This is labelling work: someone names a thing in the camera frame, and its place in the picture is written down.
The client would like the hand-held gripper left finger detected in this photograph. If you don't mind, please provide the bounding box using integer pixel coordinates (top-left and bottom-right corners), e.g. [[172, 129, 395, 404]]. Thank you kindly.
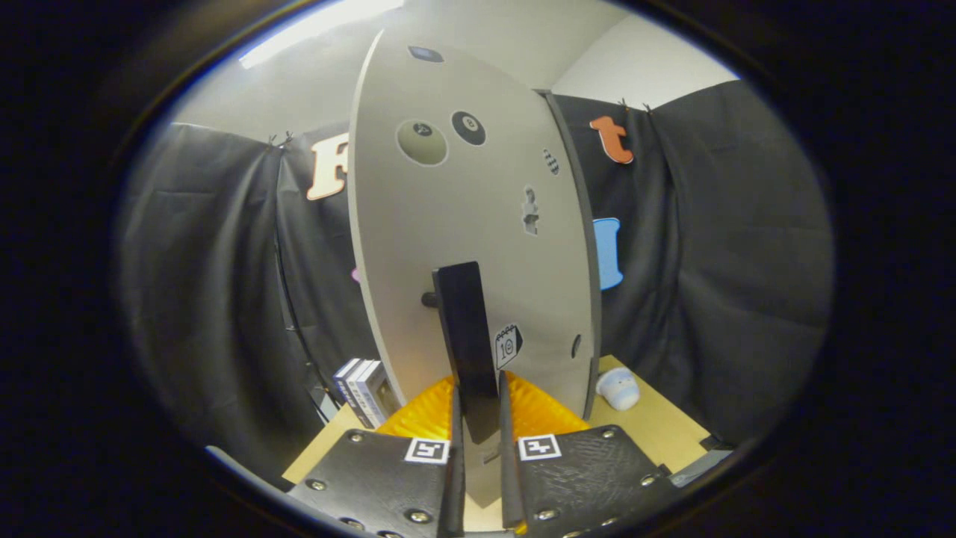
[[288, 374, 465, 538]]

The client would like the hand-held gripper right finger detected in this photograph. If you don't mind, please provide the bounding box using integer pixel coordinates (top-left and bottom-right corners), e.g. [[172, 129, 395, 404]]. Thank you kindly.
[[497, 370, 673, 538]]

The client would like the black door handle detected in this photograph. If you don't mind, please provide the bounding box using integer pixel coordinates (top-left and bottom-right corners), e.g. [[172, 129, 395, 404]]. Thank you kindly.
[[422, 262, 501, 445]]

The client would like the white cabinet door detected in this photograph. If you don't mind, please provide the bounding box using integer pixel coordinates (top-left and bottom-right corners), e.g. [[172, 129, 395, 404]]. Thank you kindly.
[[347, 26, 595, 509]]

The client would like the grey cover book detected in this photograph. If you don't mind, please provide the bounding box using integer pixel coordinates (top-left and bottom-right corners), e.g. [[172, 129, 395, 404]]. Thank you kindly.
[[357, 362, 397, 429]]

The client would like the white spine book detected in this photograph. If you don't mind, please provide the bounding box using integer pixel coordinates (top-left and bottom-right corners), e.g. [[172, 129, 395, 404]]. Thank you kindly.
[[344, 360, 378, 427]]

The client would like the dark blue book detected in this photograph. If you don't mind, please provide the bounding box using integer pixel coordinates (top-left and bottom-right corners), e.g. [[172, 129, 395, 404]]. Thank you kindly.
[[332, 359, 367, 419]]

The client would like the black backdrop stand pole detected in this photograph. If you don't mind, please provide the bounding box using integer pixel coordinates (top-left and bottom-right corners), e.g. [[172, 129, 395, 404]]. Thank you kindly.
[[273, 146, 337, 419]]

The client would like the grey cabinet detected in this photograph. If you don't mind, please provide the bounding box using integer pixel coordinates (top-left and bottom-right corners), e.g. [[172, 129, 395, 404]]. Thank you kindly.
[[538, 90, 604, 419]]

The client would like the black backdrop cloth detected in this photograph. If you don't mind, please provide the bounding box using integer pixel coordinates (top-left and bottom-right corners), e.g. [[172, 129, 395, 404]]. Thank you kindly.
[[119, 78, 834, 464]]

